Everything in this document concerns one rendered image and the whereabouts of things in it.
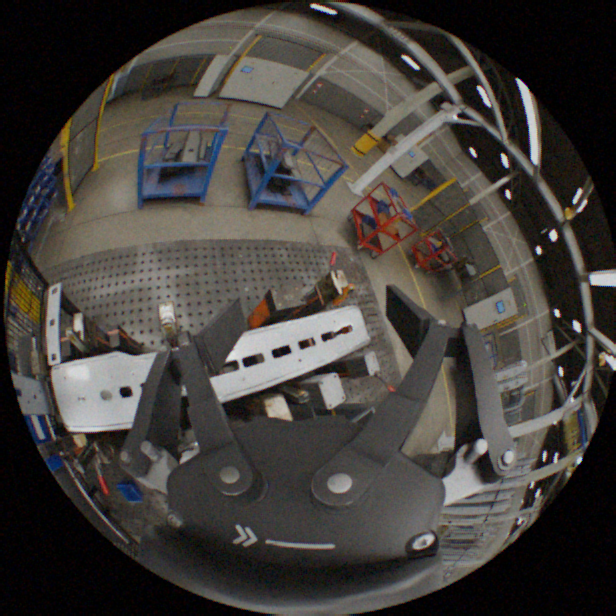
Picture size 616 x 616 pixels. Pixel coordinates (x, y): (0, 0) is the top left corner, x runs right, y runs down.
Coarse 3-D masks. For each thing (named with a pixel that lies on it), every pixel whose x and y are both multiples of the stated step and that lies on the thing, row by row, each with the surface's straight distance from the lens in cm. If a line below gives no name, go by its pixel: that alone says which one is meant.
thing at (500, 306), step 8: (496, 296) 678; (504, 296) 678; (512, 296) 680; (480, 304) 683; (488, 304) 680; (496, 304) 677; (504, 304) 680; (512, 304) 681; (464, 312) 695; (472, 312) 689; (480, 312) 685; (488, 312) 683; (496, 312) 682; (504, 312) 682; (512, 312) 684; (464, 320) 700; (472, 320) 692; (480, 320) 689; (488, 320) 686; (496, 320) 683; (480, 328) 693
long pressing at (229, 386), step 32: (320, 320) 78; (352, 320) 89; (256, 352) 64; (320, 352) 75; (64, 384) 82; (96, 384) 71; (128, 384) 65; (224, 384) 61; (256, 384) 63; (64, 416) 87; (96, 416) 73; (128, 416) 66
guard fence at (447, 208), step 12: (456, 180) 489; (444, 192) 501; (456, 192) 534; (420, 204) 482; (432, 204) 515; (444, 204) 549; (456, 204) 589; (468, 204) 628; (420, 216) 543; (432, 216) 575; (444, 216) 613; (456, 216) 660; (468, 216) 716; (432, 228) 636; (444, 228) 696; (456, 228) 746
